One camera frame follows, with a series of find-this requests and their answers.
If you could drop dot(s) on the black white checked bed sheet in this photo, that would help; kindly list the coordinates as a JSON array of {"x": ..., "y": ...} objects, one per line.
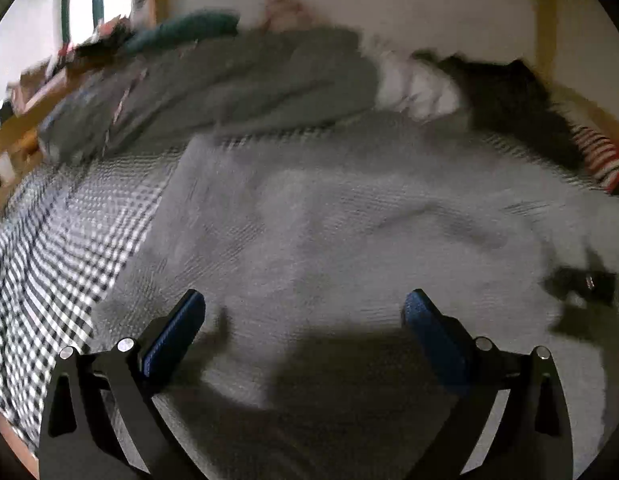
[{"x": 54, "y": 240}]

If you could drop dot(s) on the grey knit sweater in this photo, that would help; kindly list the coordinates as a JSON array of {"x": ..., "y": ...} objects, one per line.
[{"x": 339, "y": 240}]

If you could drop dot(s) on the red white striped cloth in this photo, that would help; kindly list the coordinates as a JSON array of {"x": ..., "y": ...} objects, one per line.
[{"x": 602, "y": 152}]

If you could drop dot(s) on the pink plush toy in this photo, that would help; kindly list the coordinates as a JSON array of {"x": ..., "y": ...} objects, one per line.
[{"x": 284, "y": 12}]

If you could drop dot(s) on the wooden bed frame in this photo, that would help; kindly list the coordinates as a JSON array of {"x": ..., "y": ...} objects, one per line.
[{"x": 19, "y": 135}]

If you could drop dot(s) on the colourful clutter pile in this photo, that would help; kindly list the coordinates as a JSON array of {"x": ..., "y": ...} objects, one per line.
[{"x": 96, "y": 40}]

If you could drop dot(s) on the black cloth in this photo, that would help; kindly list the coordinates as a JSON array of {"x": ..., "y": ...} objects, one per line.
[{"x": 514, "y": 105}]

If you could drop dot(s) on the teal garment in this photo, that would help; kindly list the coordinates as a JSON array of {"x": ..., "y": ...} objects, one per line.
[{"x": 189, "y": 27}]

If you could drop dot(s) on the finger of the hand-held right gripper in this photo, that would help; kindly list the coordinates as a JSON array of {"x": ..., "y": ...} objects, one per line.
[{"x": 589, "y": 285}]

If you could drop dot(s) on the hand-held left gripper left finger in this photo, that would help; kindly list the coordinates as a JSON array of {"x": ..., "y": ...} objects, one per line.
[{"x": 174, "y": 330}]

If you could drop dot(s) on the dark grey garment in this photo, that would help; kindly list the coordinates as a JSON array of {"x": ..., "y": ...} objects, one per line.
[{"x": 229, "y": 90}]

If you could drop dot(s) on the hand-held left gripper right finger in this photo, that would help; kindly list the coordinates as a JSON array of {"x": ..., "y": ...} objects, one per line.
[{"x": 432, "y": 332}]

